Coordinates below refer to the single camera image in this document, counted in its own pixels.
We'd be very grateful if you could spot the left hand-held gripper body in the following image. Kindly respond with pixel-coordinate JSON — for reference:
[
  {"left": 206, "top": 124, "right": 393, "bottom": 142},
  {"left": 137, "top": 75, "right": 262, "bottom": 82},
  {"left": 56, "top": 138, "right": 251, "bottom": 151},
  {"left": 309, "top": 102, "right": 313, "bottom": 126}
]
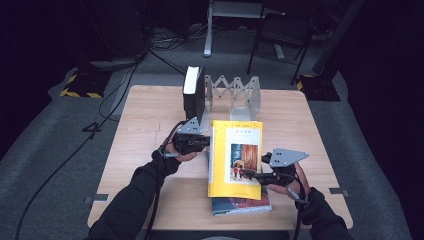
[{"left": 172, "top": 116, "right": 203, "bottom": 156}]

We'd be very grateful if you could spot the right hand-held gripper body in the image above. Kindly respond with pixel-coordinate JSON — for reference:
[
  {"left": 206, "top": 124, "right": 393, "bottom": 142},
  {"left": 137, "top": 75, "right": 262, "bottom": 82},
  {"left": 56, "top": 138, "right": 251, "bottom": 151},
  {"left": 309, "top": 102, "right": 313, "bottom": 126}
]
[{"left": 261, "top": 147, "right": 309, "bottom": 187}]

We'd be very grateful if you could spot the yellow paperback book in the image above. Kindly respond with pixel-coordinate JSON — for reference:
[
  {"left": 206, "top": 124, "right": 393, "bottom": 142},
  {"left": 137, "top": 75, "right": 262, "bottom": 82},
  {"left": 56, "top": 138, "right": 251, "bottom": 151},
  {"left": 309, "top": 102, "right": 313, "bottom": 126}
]
[{"left": 207, "top": 119, "right": 264, "bottom": 201}]

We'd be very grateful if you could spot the red and blue illustrated book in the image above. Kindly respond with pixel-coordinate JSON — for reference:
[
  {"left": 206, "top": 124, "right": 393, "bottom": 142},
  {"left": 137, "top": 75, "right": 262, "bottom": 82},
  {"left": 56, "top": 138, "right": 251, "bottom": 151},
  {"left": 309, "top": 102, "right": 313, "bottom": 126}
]
[{"left": 210, "top": 186, "right": 272, "bottom": 212}]

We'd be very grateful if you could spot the black hardcover book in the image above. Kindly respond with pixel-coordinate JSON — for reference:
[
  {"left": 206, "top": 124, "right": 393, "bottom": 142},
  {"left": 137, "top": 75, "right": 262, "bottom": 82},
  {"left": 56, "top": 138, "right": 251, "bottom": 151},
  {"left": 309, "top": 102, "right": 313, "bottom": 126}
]
[{"left": 182, "top": 65, "right": 207, "bottom": 126}]

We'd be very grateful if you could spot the white expanding book rack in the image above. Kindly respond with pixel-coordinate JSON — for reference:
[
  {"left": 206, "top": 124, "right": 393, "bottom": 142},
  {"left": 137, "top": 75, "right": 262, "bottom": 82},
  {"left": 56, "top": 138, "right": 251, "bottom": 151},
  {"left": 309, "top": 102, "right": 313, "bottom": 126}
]
[{"left": 199, "top": 74, "right": 262, "bottom": 133}]

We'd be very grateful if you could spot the person's left hand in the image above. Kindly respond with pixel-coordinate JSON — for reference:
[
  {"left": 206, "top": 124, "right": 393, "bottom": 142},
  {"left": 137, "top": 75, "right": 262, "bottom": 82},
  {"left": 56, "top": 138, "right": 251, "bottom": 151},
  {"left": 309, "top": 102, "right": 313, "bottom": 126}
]
[{"left": 164, "top": 141, "right": 198, "bottom": 163}]

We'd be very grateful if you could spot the person's right hand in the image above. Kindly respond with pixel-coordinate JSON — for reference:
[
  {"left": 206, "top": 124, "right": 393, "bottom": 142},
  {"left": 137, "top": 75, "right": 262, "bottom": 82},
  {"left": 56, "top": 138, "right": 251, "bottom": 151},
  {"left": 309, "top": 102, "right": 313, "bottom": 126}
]
[{"left": 268, "top": 163, "right": 311, "bottom": 201}]

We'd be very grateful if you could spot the black yellow striped stand base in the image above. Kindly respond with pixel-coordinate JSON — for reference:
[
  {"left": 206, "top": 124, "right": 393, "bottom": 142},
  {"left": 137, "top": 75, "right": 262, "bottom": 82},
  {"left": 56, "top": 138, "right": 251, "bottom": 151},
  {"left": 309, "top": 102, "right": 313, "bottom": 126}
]
[
  {"left": 59, "top": 68, "right": 113, "bottom": 99},
  {"left": 296, "top": 73, "right": 342, "bottom": 103}
]

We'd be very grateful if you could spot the black folding chair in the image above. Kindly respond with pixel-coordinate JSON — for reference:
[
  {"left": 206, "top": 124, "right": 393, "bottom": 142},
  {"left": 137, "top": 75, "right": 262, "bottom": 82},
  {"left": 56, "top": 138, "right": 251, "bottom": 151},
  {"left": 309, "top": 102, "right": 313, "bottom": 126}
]
[{"left": 246, "top": 12, "right": 314, "bottom": 86}]

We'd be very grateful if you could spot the black equipment cabinet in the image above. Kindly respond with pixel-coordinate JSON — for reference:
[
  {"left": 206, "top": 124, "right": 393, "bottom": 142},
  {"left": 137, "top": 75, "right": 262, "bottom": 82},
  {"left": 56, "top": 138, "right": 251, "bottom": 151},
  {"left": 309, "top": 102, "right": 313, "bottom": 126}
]
[{"left": 78, "top": 0, "right": 149, "bottom": 69}]

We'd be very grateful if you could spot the right hand-held gripper cable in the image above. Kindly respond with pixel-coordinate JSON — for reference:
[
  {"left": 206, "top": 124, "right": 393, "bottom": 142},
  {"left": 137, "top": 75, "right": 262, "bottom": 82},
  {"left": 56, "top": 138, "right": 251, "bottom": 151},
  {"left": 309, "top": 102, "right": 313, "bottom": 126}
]
[{"left": 286, "top": 184, "right": 309, "bottom": 240}]

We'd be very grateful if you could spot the hand-held gripper cable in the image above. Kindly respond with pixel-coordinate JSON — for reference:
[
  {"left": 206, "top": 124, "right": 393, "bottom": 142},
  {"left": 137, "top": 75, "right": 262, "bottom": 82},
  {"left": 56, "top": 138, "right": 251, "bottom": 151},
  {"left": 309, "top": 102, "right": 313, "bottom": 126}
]
[
  {"left": 144, "top": 121, "right": 186, "bottom": 240},
  {"left": 286, "top": 184, "right": 309, "bottom": 240}
]

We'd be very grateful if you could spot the grey table bracket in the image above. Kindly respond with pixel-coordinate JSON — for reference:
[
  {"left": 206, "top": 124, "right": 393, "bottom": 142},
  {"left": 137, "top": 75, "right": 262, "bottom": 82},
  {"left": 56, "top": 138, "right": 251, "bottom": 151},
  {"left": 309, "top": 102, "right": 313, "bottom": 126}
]
[
  {"left": 329, "top": 187, "right": 350, "bottom": 198},
  {"left": 84, "top": 193, "right": 110, "bottom": 205}
]

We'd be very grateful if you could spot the left hand-held gripper cable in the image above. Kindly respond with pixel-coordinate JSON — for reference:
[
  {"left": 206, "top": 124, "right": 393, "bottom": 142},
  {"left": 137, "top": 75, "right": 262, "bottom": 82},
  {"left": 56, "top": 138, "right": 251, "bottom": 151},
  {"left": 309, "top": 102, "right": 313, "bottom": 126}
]
[{"left": 144, "top": 121, "right": 186, "bottom": 240}]

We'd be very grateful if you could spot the black triangular bracket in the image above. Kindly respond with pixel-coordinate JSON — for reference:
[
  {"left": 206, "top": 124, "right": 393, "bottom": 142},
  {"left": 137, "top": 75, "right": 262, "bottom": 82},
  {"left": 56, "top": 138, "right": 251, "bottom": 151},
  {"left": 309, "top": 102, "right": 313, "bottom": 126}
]
[{"left": 82, "top": 121, "right": 103, "bottom": 140}]

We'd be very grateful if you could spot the bundle of floor cables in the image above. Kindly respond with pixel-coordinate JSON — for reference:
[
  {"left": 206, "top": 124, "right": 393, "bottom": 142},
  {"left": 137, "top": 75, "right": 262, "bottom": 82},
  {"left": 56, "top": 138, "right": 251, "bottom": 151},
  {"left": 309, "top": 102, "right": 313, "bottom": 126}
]
[{"left": 146, "top": 23, "right": 214, "bottom": 78}]

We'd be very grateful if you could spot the grey desk frame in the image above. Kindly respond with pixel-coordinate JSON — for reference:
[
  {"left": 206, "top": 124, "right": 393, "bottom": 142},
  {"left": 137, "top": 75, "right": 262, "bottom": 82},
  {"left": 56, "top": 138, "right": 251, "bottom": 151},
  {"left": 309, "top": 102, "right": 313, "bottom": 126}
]
[{"left": 203, "top": 0, "right": 288, "bottom": 61}]

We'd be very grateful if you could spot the long black floor cable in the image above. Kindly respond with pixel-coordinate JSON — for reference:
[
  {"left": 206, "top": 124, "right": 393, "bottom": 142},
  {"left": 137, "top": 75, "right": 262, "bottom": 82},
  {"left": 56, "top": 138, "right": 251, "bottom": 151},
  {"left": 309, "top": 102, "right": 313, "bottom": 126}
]
[{"left": 13, "top": 49, "right": 148, "bottom": 240}]

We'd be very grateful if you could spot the dark slanted post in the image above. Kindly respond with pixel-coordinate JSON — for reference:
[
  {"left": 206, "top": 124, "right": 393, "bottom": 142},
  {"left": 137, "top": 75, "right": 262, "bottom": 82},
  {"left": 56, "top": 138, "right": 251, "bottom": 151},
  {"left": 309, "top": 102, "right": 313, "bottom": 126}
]
[{"left": 311, "top": 0, "right": 366, "bottom": 76}]

